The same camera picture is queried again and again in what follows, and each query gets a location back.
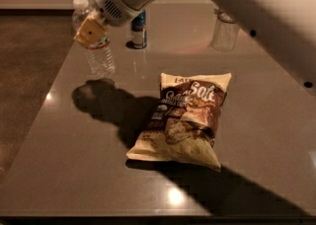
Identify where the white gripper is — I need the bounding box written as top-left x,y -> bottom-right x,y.
74,0 -> 141,47

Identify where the clear plastic water bottle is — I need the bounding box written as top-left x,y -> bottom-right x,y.
72,0 -> 116,78

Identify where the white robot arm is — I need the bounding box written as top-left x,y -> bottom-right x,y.
75,0 -> 316,95

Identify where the blue silver redbull can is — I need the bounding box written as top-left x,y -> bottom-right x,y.
131,10 -> 147,49

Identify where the yellow brown chips bag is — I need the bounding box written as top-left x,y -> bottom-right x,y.
126,73 -> 231,171

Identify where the clear cup with utensils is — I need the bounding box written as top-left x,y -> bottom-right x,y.
211,11 -> 240,51

